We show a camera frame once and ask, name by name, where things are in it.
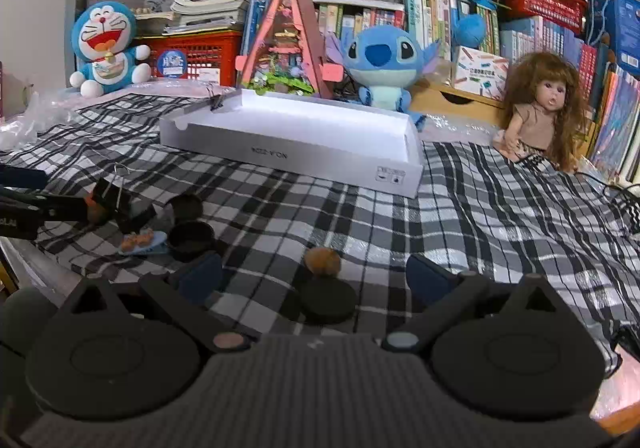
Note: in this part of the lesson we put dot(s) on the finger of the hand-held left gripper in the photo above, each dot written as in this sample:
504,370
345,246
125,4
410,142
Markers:
22,177
50,209

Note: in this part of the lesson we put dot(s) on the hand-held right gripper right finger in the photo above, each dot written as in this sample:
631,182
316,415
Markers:
426,280

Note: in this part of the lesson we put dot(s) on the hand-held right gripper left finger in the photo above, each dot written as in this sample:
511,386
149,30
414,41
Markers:
200,279

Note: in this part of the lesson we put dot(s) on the small brown ball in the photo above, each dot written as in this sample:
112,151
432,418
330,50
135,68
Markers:
94,210
323,261

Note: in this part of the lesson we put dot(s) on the small blue toy plate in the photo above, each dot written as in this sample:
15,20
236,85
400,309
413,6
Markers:
145,243

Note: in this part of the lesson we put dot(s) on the white cardboard box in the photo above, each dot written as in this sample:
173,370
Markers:
320,128

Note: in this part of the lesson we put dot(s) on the clear plastic bag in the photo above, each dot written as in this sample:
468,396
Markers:
35,118

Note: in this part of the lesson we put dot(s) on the black and white plaid blanket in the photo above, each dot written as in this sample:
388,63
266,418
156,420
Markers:
475,228

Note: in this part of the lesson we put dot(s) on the blue robot cat plush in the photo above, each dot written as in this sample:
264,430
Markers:
104,43

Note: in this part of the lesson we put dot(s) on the pink bubble wrap sheet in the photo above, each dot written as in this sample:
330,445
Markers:
165,87

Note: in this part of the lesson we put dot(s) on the small black binder clip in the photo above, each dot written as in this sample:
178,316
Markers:
216,104

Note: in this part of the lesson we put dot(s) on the wooden drawer box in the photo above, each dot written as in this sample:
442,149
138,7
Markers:
450,100

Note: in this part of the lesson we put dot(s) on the long-haired baby doll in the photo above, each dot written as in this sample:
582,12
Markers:
542,103

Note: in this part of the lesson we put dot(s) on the patterned white carton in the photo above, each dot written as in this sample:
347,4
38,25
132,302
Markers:
480,70

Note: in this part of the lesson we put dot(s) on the red plastic crate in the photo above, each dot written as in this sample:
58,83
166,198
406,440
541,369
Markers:
210,53

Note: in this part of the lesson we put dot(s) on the blue alien plush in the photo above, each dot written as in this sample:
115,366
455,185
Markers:
382,60

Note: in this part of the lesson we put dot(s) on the triangular miniature house model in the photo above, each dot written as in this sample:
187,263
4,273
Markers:
287,53

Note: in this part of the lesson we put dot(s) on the leaning colourful thin books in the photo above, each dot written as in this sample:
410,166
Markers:
620,123

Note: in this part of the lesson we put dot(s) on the row of shelved books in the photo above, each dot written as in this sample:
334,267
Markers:
540,38

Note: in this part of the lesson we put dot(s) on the upright tall blue books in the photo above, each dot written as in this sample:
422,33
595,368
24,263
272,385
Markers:
260,8

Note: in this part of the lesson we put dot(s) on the red plastic basket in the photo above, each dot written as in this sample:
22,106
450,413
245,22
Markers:
542,3

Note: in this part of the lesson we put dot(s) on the blue gift bag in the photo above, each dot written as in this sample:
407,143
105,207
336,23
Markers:
625,28

